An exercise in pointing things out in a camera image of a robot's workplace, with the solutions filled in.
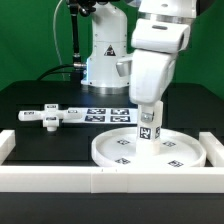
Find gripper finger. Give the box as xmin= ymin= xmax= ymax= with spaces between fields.
xmin=140 ymin=105 xmax=155 ymax=123

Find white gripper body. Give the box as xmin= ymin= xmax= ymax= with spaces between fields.
xmin=129 ymin=50 xmax=177 ymax=106

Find white round table top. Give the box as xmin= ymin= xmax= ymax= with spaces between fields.
xmin=91 ymin=127 xmax=206 ymax=169

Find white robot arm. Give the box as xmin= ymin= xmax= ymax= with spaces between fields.
xmin=82 ymin=0 xmax=215 ymax=124

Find white fiducial marker sheet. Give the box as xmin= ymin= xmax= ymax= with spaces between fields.
xmin=63 ymin=108 xmax=137 ymax=124

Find white right fence block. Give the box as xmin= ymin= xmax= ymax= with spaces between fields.
xmin=199 ymin=132 xmax=224 ymax=167

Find white fence block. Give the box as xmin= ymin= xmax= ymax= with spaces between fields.
xmin=199 ymin=132 xmax=224 ymax=167
xmin=0 ymin=130 xmax=16 ymax=166

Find white cross-shaped table base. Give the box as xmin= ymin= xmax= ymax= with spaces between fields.
xmin=18 ymin=104 xmax=82 ymax=132

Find white left fence block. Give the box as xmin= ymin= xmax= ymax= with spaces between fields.
xmin=0 ymin=130 xmax=16 ymax=166

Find black camera pole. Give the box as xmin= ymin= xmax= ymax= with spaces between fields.
xmin=66 ymin=0 xmax=96 ymax=70

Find black cable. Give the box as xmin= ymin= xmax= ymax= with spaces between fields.
xmin=35 ymin=64 xmax=83 ymax=82

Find grey cable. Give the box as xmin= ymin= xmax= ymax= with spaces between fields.
xmin=52 ymin=0 xmax=66 ymax=81

